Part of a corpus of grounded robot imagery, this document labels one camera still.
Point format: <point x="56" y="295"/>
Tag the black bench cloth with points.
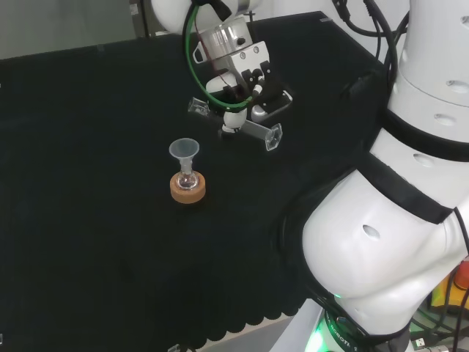
<point x="91" y="146"/>

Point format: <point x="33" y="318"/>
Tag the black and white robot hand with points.
<point x="253" y="55"/>

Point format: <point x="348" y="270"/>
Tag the translucent plastic funnel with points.
<point x="184" y="148"/>

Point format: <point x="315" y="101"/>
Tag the clear round-bottom flask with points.
<point x="187" y="182"/>

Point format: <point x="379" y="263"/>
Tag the clear graduated cylinder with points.
<point x="257" y="129"/>

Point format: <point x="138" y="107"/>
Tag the yellow stop button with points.
<point x="454" y="289"/>

